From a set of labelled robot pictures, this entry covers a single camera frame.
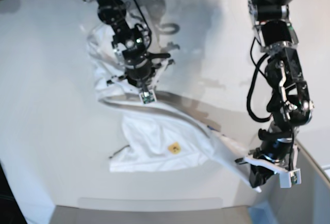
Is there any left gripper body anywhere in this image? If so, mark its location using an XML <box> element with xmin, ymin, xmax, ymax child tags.
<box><xmin>235</xmin><ymin>131</ymin><xmax>302</xmax><ymax>188</ymax></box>

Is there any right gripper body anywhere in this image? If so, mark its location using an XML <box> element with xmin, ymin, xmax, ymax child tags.
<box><xmin>106</xmin><ymin>52</ymin><xmax>175</xmax><ymax>104</ymax></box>

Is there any white printed t-shirt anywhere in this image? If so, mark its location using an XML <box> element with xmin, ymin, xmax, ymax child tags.
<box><xmin>87</xmin><ymin>25</ymin><xmax>250</xmax><ymax>184</ymax></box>

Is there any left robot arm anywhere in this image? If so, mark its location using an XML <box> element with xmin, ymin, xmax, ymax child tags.
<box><xmin>236</xmin><ymin>0</ymin><xmax>314</xmax><ymax>189</ymax></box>

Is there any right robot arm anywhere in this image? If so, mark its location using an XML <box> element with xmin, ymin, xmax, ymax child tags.
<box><xmin>83</xmin><ymin>0</ymin><xmax>174</xmax><ymax>104</ymax></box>

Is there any grey front tray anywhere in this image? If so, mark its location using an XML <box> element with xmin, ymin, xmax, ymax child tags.
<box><xmin>50</xmin><ymin>198</ymin><xmax>253</xmax><ymax>223</ymax></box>

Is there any grey bin right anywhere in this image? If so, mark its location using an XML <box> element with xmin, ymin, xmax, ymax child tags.
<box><xmin>233</xmin><ymin>128</ymin><xmax>329</xmax><ymax>223</ymax></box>

